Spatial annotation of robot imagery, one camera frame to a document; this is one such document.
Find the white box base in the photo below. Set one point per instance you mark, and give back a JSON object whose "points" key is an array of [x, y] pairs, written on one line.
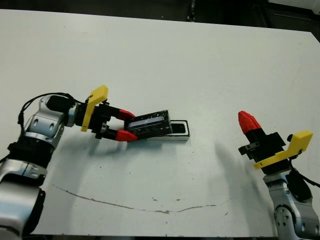
{"points": [[175, 139]]}

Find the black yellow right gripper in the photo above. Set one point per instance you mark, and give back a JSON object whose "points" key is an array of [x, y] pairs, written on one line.
{"points": [[270, 150]]}

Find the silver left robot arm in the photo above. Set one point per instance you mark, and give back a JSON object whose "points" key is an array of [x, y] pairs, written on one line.
{"points": [[42, 121]]}

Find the black chair base leg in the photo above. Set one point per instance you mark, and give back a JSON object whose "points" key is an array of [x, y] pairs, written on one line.
{"points": [[191, 10]]}

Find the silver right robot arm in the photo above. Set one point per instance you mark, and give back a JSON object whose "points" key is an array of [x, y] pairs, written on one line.
{"points": [[290, 215]]}

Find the white furniture edge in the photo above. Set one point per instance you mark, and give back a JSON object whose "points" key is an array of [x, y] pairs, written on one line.
{"points": [[295, 1]]}

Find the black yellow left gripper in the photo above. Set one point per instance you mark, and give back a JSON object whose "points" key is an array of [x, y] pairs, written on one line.
{"points": [[100, 112]]}

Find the black glossy box lid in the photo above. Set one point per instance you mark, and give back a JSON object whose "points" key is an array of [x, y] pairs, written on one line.
{"points": [[150, 125]]}

